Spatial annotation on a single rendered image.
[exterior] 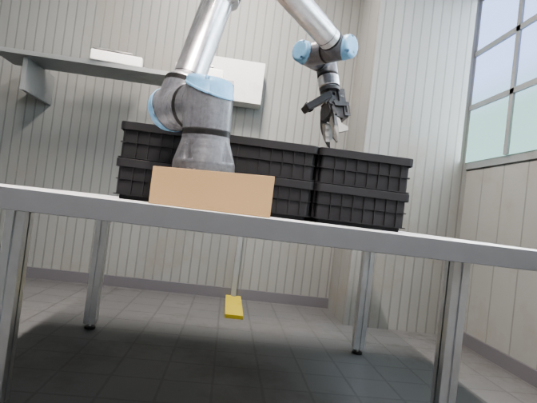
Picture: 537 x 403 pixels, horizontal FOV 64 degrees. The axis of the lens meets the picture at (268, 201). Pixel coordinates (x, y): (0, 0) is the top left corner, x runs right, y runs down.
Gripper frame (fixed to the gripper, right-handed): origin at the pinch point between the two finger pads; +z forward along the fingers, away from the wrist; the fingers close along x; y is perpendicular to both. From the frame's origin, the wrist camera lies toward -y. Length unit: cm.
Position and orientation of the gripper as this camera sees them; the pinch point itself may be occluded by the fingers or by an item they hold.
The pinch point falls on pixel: (330, 141)
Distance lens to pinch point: 150.7
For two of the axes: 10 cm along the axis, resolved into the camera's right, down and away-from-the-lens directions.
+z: 0.9, 9.7, -2.2
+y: 9.4, -0.1, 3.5
